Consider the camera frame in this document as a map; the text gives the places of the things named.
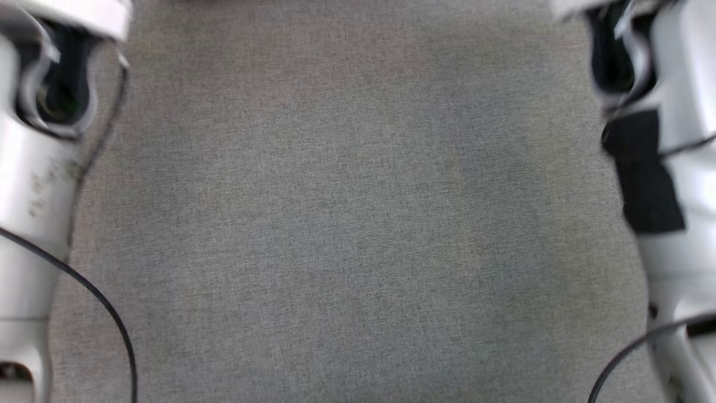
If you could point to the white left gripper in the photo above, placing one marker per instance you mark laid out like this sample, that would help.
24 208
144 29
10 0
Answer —
84 14

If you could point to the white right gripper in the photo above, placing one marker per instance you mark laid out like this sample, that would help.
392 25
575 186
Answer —
576 6

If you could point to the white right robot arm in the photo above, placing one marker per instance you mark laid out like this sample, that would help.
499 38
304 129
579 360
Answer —
688 252

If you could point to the grey fabric sofa seat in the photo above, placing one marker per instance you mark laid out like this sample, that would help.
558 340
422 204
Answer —
358 212

